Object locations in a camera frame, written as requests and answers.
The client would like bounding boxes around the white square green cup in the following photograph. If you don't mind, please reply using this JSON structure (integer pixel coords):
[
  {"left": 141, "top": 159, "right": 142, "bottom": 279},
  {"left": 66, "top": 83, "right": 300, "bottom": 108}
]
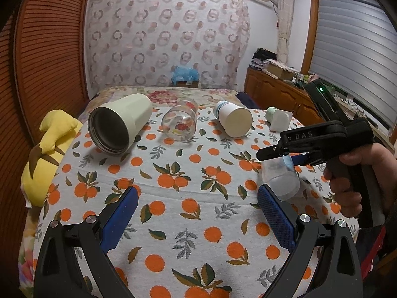
[{"left": 266, "top": 107, "right": 292, "bottom": 133}]

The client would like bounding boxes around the cardboard box on cabinet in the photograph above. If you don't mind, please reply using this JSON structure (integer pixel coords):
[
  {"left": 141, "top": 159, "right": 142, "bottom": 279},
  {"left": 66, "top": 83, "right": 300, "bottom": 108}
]
[{"left": 266, "top": 63, "right": 295, "bottom": 81}]

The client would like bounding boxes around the grey window blind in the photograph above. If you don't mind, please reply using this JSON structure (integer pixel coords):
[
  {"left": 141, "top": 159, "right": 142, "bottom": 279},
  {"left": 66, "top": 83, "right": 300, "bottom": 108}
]
[{"left": 309, "top": 0, "right": 396, "bottom": 126}]

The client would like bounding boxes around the brown louvered wardrobe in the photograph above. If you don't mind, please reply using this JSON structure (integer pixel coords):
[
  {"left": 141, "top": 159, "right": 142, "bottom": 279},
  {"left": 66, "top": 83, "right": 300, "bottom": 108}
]
[{"left": 1, "top": 0, "right": 88, "bottom": 260}]

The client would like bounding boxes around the clear plastic cup blue label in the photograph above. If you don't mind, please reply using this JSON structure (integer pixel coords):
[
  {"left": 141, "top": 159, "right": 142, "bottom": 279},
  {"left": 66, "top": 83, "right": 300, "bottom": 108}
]
[{"left": 261, "top": 155, "right": 301, "bottom": 200}]

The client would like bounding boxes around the dark blue blanket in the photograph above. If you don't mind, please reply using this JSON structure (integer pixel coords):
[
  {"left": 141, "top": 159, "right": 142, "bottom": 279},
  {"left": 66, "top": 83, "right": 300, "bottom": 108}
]
[{"left": 236, "top": 92, "right": 261, "bottom": 109}]

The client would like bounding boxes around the clear glass floral cup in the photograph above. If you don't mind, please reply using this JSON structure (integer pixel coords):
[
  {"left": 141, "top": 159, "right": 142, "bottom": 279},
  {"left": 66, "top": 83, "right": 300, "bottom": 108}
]
[{"left": 162, "top": 98, "right": 198, "bottom": 142}]

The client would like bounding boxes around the brown box under bag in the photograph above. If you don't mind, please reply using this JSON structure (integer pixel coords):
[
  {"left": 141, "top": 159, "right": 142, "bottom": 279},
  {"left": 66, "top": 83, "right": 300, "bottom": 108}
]
[{"left": 175, "top": 81, "right": 199, "bottom": 88}]

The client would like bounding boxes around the wooden sideboard cabinet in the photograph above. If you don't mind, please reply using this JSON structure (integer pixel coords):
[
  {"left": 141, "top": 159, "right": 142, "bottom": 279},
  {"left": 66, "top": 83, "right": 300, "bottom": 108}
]
[{"left": 244, "top": 67, "right": 324, "bottom": 126}]

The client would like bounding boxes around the tied beige window curtain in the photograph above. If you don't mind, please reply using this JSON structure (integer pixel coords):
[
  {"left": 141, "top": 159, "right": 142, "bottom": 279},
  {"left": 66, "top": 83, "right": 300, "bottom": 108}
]
[{"left": 277, "top": 0, "right": 294, "bottom": 64}]

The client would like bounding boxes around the cream insulated tumbler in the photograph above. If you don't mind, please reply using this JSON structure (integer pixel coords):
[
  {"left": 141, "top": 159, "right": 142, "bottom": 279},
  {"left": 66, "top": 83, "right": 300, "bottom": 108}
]
[{"left": 88, "top": 94, "right": 153, "bottom": 155}]

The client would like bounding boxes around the orange print tablecloth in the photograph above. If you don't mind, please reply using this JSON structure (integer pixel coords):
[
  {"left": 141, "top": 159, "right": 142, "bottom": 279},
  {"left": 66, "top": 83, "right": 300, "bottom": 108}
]
[{"left": 30, "top": 105, "right": 361, "bottom": 298}]

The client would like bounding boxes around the circle pattern lace curtain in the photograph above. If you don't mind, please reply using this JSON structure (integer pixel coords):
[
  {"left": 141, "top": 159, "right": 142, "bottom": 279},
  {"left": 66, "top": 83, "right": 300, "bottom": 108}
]
[{"left": 85, "top": 0, "right": 250, "bottom": 94}]

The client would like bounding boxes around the person's right hand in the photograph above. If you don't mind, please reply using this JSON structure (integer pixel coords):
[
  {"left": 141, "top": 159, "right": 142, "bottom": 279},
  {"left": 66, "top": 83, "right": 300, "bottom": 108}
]
[{"left": 324, "top": 143, "right": 396, "bottom": 219}]

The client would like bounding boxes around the stack of folded clothes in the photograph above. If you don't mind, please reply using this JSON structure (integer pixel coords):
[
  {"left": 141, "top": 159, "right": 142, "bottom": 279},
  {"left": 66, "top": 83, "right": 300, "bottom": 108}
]
[{"left": 250, "top": 48, "right": 277, "bottom": 71}]

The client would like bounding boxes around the yellow plush toy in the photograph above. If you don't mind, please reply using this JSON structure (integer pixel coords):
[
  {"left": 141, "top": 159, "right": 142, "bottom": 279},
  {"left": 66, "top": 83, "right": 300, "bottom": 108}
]
[{"left": 20, "top": 110, "right": 83, "bottom": 209}]

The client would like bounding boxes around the white paper cup striped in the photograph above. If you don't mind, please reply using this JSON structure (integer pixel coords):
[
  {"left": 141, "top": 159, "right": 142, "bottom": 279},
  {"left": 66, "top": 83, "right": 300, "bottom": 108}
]
[{"left": 213, "top": 101, "right": 253, "bottom": 138}]

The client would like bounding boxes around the floral bed sheet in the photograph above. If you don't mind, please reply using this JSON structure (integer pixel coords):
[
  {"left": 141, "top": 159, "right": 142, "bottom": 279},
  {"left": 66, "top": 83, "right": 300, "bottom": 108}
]
[{"left": 78, "top": 85, "right": 243, "bottom": 123}]

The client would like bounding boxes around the blue plastic bag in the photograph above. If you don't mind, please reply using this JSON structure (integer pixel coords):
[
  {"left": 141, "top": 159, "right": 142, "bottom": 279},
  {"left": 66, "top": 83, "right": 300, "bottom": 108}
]
[{"left": 172, "top": 66, "right": 200, "bottom": 85}]

